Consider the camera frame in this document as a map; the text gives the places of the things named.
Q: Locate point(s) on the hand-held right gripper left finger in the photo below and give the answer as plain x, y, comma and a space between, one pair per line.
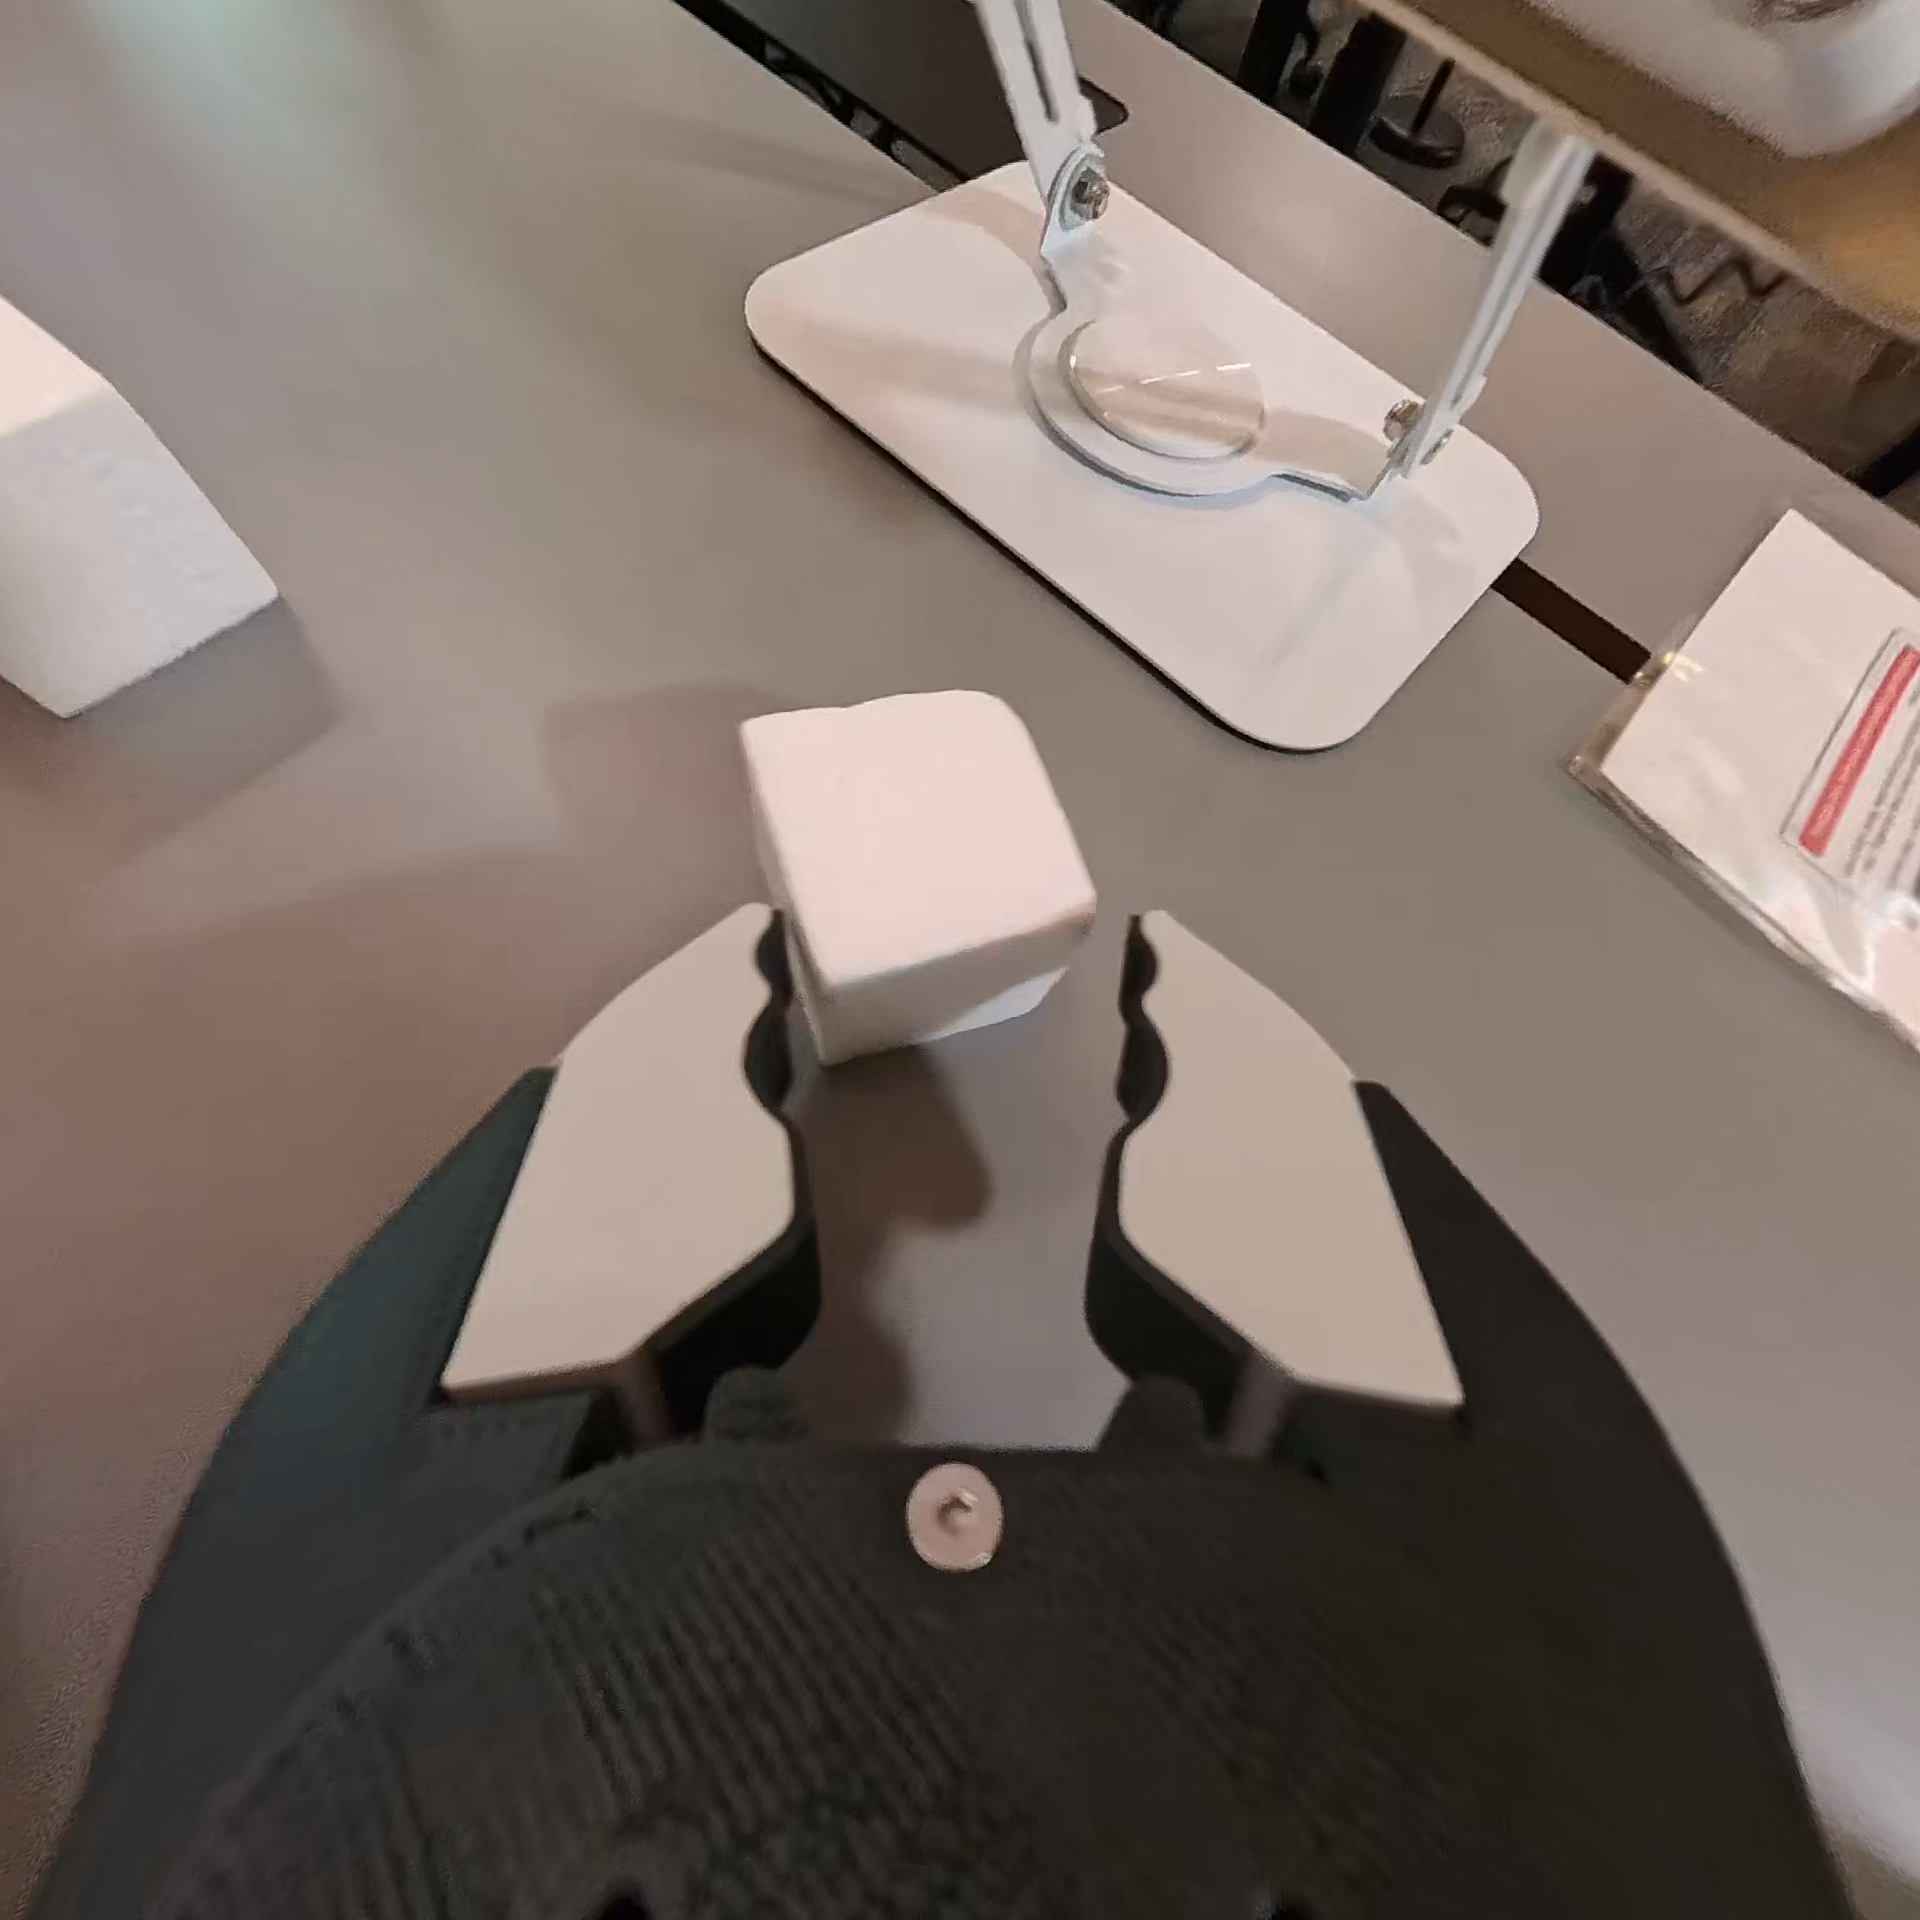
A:
630, 1185

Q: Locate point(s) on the grey table with dark edge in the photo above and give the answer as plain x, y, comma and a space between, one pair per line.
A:
1651, 493

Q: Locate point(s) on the black chair base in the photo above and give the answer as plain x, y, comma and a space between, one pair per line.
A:
1424, 142

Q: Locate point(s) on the wooden board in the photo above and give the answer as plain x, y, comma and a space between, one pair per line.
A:
1725, 194

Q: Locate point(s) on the paper sheet in plastic sleeve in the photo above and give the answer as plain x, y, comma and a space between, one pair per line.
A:
1755, 705

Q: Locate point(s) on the white foam cube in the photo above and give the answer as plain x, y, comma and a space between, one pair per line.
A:
902, 825
90, 524

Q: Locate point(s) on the white metal stand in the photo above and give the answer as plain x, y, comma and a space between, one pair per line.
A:
930, 345

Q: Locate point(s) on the grey desk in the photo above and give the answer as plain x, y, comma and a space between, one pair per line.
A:
451, 374

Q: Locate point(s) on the white rounded object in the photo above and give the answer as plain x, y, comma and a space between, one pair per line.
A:
1829, 76

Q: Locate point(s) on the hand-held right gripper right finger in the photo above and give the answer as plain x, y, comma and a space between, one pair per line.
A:
1275, 1201

